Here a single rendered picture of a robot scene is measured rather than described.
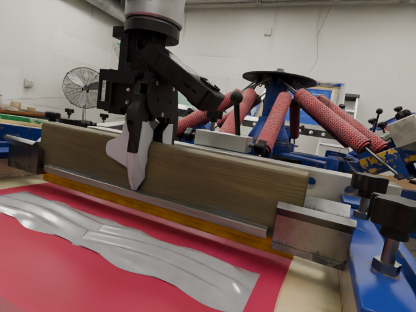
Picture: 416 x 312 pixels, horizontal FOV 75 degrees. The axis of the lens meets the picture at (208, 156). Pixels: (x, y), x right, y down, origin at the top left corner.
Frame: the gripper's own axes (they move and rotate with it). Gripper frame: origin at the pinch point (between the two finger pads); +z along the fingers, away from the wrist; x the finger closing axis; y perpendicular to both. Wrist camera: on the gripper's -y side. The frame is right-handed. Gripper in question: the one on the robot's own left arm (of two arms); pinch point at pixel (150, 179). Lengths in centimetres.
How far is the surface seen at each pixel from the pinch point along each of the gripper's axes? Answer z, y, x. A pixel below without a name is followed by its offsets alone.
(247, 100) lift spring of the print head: -18, 5, -60
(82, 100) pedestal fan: -14, 327, -280
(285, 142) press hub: -5, -7, -80
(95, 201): 5.2, 8.8, 0.6
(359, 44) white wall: -143, -43, -413
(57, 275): 5.3, -2.8, 16.0
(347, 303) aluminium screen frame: 3.7, -24.8, 7.8
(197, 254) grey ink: 4.8, -11.0, 6.2
